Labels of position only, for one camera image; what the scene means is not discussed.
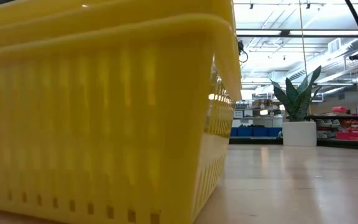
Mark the red storage bins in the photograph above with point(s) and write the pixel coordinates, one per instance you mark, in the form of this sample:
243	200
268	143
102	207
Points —
357	130

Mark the pink red object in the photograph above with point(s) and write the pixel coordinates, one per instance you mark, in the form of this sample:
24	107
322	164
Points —
339	109

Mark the black hanging device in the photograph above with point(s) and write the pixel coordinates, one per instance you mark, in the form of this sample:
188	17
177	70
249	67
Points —
241	48

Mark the green plant in white pot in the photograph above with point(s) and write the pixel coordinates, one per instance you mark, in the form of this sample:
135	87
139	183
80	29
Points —
298	133

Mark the white ceiling vent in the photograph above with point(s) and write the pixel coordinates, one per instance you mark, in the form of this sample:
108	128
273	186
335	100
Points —
334	45

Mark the long ceiling light fixture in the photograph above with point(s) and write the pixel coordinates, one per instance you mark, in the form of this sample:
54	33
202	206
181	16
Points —
259	32

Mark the black aluminium crossbar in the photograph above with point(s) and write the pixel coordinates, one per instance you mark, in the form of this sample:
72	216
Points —
253	141

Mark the blue storage bins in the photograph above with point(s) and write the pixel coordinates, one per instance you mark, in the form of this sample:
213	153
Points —
253	132

